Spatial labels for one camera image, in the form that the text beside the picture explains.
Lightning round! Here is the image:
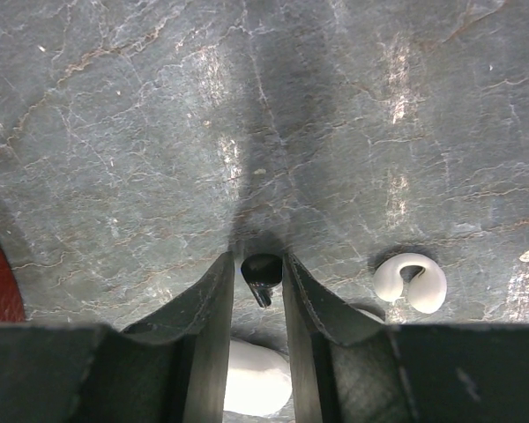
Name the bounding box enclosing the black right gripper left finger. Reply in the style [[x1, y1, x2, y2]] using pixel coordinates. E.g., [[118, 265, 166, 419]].
[[0, 252, 235, 422]]

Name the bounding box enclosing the white earbud charging case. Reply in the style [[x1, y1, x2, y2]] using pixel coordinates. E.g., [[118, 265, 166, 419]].
[[224, 338, 292, 417]]

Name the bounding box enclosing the black wireless earbud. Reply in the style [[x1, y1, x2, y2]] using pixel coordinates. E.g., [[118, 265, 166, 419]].
[[241, 253, 282, 308]]

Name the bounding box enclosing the white wireless earbud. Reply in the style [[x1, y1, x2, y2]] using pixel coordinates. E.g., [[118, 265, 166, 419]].
[[373, 253, 448, 314], [354, 308, 385, 324]]

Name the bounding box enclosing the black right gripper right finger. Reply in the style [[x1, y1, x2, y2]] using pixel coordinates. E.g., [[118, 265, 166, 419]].
[[283, 254, 529, 422]]

